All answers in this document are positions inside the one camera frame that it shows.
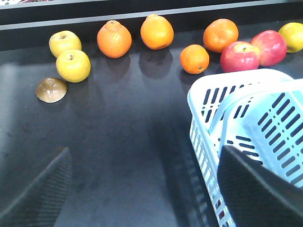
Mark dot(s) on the yellow apple lower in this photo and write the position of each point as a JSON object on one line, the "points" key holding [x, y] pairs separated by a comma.
{"points": [[73, 65]]}

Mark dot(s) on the pink red apple left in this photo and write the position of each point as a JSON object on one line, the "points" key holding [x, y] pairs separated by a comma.
{"points": [[240, 56]]}

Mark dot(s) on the yellow orange citrus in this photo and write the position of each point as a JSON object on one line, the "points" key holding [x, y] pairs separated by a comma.
{"points": [[293, 34]]}

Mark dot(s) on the small orange middle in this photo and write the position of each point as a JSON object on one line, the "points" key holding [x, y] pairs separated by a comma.
{"points": [[194, 59]]}

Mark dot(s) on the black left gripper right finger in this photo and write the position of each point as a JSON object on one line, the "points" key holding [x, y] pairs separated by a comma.
{"points": [[255, 196]]}

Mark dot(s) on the large orange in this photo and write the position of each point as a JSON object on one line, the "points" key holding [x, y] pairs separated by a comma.
{"points": [[220, 34], [156, 32]]}

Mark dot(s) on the dimpled orange far left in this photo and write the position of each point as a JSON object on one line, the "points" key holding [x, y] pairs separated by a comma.
{"points": [[114, 40]]}

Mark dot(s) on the large orange back left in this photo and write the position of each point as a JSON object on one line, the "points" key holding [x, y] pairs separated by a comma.
{"points": [[220, 34]]}

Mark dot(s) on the yellow apple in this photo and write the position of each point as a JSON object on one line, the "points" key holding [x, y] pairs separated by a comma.
{"points": [[62, 41], [73, 65]]}

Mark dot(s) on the pink red apple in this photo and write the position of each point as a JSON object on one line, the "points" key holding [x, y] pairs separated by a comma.
{"points": [[272, 47], [240, 56]]}

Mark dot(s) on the brown bread bun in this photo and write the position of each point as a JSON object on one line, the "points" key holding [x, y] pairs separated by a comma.
{"points": [[51, 90]]}

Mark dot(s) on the black wood display stand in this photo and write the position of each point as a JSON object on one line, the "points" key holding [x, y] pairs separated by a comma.
{"points": [[126, 125]]}

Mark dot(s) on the pink red apple right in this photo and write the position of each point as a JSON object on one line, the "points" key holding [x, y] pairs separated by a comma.
{"points": [[272, 47]]}

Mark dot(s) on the light blue plastic basket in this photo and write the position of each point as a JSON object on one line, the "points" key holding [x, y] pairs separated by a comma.
{"points": [[260, 113]]}

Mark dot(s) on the yellow apple upper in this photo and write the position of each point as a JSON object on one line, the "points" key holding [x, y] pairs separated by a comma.
{"points": [[62, 41]]}

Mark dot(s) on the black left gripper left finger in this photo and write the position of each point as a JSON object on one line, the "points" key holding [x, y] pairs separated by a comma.
{"points": [[40, 204]]}

